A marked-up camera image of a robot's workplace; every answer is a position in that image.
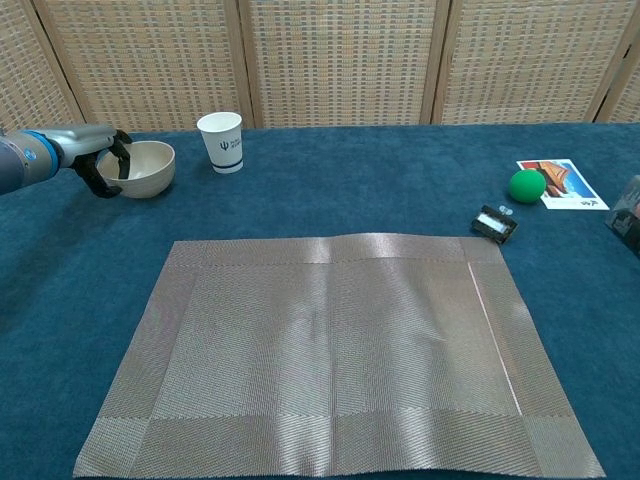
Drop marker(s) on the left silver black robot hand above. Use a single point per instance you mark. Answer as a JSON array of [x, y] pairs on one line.
[[85, 142]]

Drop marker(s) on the beige bowl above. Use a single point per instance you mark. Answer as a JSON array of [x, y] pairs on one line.
[[150, 170]]

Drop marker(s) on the grey woven placemat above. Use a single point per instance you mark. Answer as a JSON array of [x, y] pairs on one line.
[[325, 350]]

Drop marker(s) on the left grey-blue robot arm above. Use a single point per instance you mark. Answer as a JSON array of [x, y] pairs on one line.
[[25, 160]]

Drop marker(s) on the white paper cup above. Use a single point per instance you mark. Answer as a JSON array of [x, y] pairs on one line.
[[222, 145]]

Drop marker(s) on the woven wooden folding screen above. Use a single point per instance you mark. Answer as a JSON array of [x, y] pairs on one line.
[[340, 60]]

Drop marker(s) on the dark blue table cloth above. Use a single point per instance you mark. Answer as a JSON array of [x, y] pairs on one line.
[[350, 185]]

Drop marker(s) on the small black clip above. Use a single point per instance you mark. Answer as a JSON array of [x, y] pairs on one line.
[[492, 225]]

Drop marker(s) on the green ball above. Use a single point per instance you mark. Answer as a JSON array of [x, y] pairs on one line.
[[526, 186]]

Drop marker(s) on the colourful postcard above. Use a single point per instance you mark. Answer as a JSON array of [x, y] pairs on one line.
[[575, 187]]

